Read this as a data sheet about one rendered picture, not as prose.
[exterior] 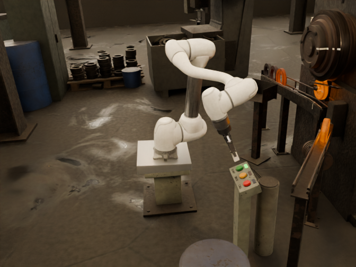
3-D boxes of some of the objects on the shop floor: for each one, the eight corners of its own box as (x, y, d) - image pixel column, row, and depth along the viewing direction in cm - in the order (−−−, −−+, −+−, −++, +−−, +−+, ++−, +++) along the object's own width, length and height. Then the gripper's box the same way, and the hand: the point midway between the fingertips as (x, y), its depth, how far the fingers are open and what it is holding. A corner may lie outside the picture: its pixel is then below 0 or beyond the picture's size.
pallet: (141, 71, 611) (138, 46, 592) (145, 83, 539) (142, 56, 520) (73, 78, 594) (68, 53, 575) (68, 92, 522) (62, 64, 503)
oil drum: (57, 96, 508) (44, 35, 469) (47, 110, 455) (31, 44, 416) (17, 99, 504) (0, 38, 465) (2, 114, 451) (-18, 47, 412)
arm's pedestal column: (143, 217, 247) (139, 182, 233) (143, 186, 283) (140, 154, 269) (197, 212, 249) (196, 177, 235) (190, 181, 285) (189, 150, 271)
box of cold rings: (211, 76, 559) (210, 27, 525) (225, 91, 486) (225, 36, 451) (149, 82, 547) (145, 32, 512) (154, 99, 473) (150, 42, 438)
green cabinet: (29, 103, 484) (0, -9, 418) (42, 88, 547) (18, -12, 481) (63, 100, 487) (39, -11, 421) (72, 86, 550) (52, -13, 484)
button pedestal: (247, 241, 220) (251, 160, 192) (258, 270, 198) (265, 184, 171) (223, 244, 219) (223, 163, 191) (231, 274, 197) (234, 187, 170)
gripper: (232, 127, 169) (246, 163, 180) (226, 117, 181) (240, 152, 191) (218, 133, 170) (233, 169, 180) (213, 123, 182) (228, 157, 192)
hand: (234, 155), depth 184 cm, fingers closed
